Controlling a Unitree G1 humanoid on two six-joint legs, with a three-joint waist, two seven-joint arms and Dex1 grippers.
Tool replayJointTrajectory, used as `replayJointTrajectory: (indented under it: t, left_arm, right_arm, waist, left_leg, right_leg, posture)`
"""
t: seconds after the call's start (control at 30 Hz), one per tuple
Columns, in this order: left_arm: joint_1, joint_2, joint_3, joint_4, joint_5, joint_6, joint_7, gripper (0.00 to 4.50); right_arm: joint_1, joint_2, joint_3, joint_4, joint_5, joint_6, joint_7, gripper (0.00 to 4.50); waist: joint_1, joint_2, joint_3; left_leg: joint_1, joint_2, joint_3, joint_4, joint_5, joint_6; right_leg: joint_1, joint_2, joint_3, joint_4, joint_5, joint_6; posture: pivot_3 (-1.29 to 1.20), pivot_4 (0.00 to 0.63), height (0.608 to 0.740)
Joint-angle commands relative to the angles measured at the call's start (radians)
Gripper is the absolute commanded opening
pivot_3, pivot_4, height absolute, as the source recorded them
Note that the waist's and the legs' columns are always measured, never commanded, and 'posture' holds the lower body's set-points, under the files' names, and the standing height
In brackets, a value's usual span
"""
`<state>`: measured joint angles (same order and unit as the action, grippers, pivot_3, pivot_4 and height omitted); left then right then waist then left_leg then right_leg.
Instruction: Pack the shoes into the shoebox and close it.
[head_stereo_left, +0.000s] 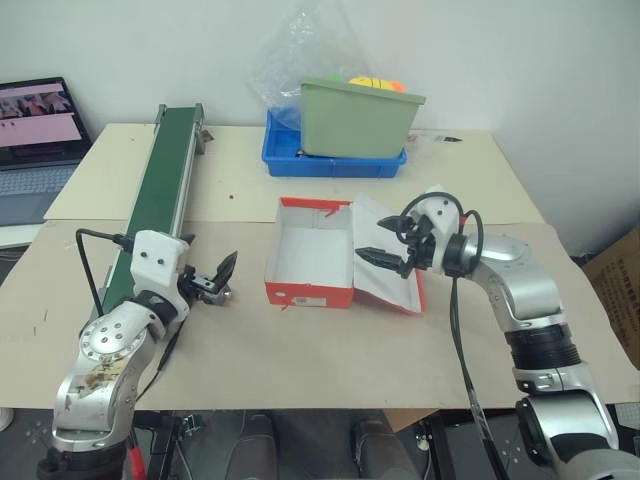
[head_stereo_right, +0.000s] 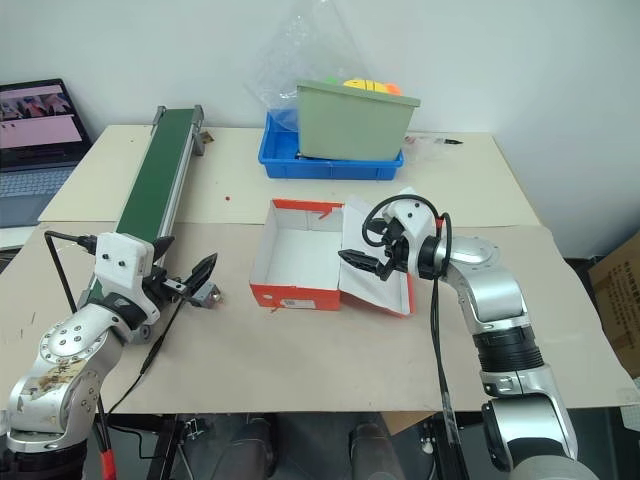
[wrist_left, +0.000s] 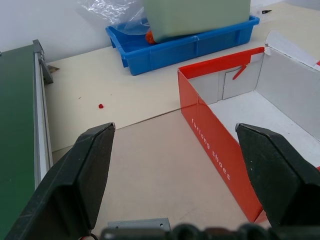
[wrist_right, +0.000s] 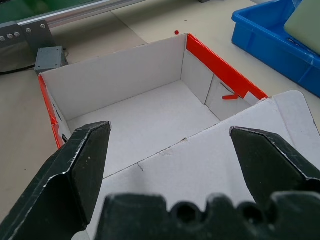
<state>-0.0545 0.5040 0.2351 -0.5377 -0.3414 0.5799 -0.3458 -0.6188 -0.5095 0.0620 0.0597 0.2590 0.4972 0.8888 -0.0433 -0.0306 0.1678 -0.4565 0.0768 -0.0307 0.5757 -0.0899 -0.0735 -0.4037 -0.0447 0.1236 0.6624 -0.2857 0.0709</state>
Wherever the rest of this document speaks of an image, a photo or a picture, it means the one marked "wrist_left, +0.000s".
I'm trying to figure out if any red shoe box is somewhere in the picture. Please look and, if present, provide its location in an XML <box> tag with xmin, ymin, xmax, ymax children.
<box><xmin>177</xmin><ymin>29</ymin><xmax>320</xmax><ymax>225</ymax></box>

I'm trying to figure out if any green conveyor belt, silver frame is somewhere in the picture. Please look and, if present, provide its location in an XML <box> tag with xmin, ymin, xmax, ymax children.
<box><xmin>0</xmin><ymin>39</ymin><xmax>55</xmax><ymax>240</ymax></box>

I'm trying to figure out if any clear plastic bag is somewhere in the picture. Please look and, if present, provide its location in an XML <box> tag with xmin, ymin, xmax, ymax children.
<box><xmin>76</xmin><ymin>0</ymin><xmax>152</xmax><ymax>37</ymax></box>

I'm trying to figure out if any pale green plastic bin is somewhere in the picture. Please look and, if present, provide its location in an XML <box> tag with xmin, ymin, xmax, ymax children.
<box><xmin>142</xmin><ymin>0</ymin><xmax>251</xmax><ymax>43</ymax></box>

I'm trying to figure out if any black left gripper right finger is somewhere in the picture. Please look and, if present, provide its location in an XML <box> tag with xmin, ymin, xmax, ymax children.
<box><xmin>235</xmin><ymin>122</ymin><xmax>320</xmax><ymax>229</ymax></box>

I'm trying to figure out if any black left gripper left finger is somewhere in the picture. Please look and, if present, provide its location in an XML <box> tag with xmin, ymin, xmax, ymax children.
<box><xmin>4</xmin><ymin>122</ymin><xmax>116</xmax><ymax>240</ymax></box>

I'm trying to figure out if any blue plastic tray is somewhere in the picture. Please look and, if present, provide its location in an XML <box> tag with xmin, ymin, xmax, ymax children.
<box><xmin>105</xmin><ymin>14</ymin><xmax>260</xmax><ymax>76</ymax></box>

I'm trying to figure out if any grey metal bracket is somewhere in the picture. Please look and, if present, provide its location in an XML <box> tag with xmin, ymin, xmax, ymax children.
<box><xmin>107</xmin><ymin>217</ymin><xmax>171</xmax><ymax>230</ymax></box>

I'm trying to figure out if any small orange object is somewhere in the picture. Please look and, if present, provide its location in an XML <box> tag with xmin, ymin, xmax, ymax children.
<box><xmin>145</xmin><ymin>30</ymin><xmax>157</xmax><ymax>45</ymax></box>

